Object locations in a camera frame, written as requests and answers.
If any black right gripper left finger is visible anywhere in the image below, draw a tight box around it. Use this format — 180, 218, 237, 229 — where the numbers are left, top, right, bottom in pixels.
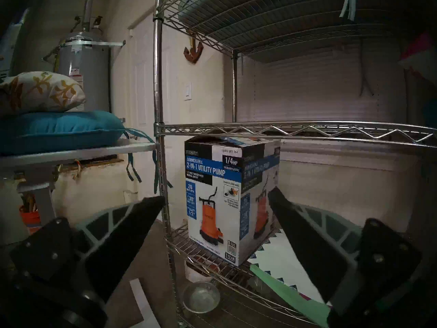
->
10, 195, 166, 302

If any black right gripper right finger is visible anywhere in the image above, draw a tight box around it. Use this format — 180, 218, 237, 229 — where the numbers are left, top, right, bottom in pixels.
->
267, 187, 423, 316

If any floral print throw pillow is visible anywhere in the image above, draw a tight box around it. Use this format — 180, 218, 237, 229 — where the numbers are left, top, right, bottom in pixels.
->
0, 71, 86, 118

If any teal tufted seat cushion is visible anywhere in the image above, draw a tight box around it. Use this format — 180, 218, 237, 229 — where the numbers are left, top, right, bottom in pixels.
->
0, 110, 173, 194

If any white zigzag edged paper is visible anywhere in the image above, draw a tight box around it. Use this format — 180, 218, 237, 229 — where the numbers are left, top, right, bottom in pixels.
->
248, 229, 332, 304

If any green paper sheet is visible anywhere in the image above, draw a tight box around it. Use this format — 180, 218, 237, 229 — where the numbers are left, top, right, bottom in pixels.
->
249, 264, 330, 328

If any orange bucket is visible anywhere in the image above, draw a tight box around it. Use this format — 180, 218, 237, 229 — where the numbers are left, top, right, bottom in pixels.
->
19, 194, 42, 235

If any white round pot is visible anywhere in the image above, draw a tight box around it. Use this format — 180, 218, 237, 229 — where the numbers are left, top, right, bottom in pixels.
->
184, 255, 222, 283

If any white adjustable side table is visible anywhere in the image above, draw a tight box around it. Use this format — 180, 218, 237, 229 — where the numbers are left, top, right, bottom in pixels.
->
0, 138, 156, 225

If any small metal bowl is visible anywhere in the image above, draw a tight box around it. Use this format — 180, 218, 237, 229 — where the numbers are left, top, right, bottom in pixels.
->
183, 281, 221, 314

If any utility pump cardboard box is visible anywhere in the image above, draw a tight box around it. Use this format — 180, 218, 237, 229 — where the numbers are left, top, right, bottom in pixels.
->
184, 135, 281, 267

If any white window blind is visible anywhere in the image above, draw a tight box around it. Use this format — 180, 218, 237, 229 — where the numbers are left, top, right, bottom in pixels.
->
237, 40, 410, 123

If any grey water heater tank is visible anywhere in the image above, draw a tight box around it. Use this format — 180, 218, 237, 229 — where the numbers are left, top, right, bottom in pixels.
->
43, 30, 126, 112

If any grey furnace unit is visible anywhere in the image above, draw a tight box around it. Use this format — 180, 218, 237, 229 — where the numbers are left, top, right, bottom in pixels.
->
0, 20, 17, 80

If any grey metal flue pipe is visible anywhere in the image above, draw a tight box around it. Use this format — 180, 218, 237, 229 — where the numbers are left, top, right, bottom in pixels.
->
81, 0, 96, 32

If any chrome wire shelf rack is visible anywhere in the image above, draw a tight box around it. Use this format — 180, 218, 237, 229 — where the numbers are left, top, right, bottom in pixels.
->
153, 0, 437, 328

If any brown anchor wall decoration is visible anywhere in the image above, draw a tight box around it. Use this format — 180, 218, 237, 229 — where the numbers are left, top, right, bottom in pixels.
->
183, 36, 204, 64

